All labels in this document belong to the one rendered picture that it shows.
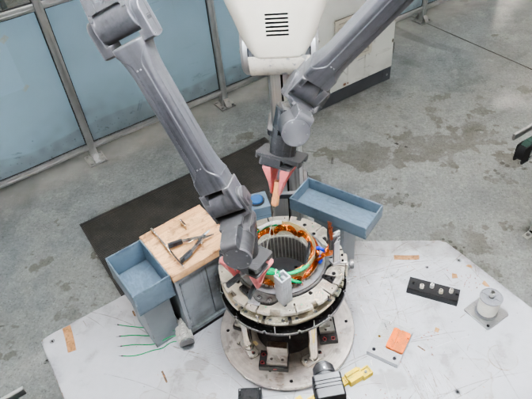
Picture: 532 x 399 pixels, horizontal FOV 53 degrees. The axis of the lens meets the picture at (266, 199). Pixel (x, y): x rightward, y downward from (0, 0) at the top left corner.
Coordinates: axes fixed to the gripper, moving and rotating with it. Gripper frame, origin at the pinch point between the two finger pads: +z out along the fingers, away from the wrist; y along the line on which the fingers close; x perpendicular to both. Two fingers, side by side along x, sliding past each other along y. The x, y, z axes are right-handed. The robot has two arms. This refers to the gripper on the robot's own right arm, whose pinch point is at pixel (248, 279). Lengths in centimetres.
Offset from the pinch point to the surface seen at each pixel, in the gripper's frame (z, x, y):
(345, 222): 9.1, 37.4, 6.3
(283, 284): -0.5, 2.7, 8.0
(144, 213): 112, 85, -141
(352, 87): 95, 251, -91
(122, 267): 17.2, -3.3, -42.0
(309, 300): 7.1, 7.2, 12.1
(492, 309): 30, 48, 48
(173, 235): 10.3, 9.2, -32.5
